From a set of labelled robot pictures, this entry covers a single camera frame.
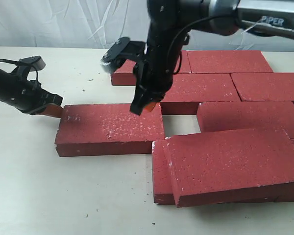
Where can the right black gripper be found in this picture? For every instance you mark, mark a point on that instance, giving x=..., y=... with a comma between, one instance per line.
x=165, y=39

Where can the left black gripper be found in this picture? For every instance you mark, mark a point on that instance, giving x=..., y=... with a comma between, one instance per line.
x=27, y=96

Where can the red brick with white scuffs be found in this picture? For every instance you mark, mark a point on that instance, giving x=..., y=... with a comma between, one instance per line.
x=107, y=129

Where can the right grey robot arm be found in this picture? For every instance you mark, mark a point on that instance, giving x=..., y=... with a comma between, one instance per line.
x=265, y=18

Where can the third row red brick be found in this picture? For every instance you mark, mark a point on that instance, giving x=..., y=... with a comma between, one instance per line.
x=219, y=116

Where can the second row right red brick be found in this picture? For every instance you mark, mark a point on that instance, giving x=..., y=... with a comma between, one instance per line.
x=277, y=86

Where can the large front tilted red brick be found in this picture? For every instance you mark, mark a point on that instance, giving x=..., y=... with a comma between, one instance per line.
x=230, y=166

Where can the white fabric backdrop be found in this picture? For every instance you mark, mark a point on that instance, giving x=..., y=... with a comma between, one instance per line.
x=99, y=23

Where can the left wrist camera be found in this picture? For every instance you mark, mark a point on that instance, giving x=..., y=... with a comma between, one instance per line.
x=35, y=63

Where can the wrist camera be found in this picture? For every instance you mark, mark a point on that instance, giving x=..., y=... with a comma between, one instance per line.
x=35, y=63
x=123, y=49

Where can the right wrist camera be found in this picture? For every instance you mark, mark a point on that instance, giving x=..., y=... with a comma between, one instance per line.
x=123, y=49

